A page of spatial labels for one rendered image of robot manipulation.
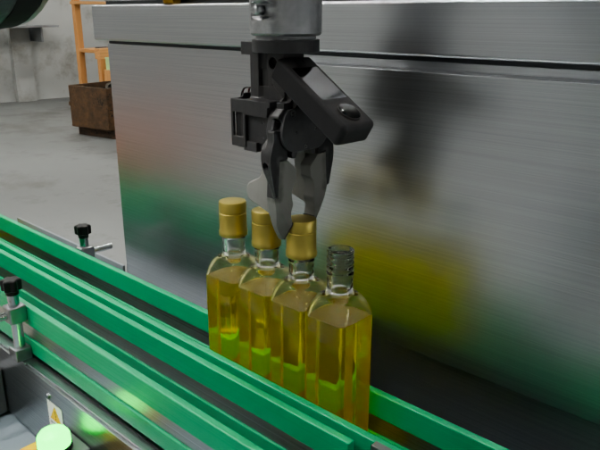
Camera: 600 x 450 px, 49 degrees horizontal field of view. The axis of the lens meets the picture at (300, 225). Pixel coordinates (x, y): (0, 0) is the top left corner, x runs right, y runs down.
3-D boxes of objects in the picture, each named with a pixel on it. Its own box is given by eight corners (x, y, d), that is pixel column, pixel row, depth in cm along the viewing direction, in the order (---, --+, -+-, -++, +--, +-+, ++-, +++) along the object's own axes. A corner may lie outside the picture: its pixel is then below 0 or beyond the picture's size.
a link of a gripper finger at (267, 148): (286, 195, 73) (294, 116, 71) (296, 198, 72) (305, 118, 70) (254, 196, 69) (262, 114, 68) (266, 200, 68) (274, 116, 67)
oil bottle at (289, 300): (333, 435, 82) (336, 275, 76) (302, 455, 78) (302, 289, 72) (300, 416, 86) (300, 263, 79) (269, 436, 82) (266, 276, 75)
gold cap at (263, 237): (287, 244, 79) (287, 209, 77) (265, 252, 76) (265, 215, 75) (266, 237, 81) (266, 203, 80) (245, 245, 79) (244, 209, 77)
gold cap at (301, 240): (323, 254, 75) (323, 218, 73) (302, 262, 72) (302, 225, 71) (300, 247, 77) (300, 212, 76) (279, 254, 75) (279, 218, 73)
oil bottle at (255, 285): (300, 415, 86) (300, 262, 80) (269, 435, 82) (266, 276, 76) (270, 399, 90) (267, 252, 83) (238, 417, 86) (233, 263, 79)
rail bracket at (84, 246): (120, 286, 128) (114, 220, 124) (87, 296, 123) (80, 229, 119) (109, 280, 131) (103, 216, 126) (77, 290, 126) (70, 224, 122)
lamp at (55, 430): (79, 447, 89) (76, 429, 88) (46, 463, 85) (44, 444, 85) (62, 433, 91) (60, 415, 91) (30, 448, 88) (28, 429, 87)
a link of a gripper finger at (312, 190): (295, 213, 81) (287, 141, 77) (332, 223, 77) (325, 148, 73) (278, 222, 79) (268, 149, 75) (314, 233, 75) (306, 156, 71)
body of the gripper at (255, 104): (279, 142, 79) (277, 37, 75) (333, 152, 73) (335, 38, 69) (229, 151, 73) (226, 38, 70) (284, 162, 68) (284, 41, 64)
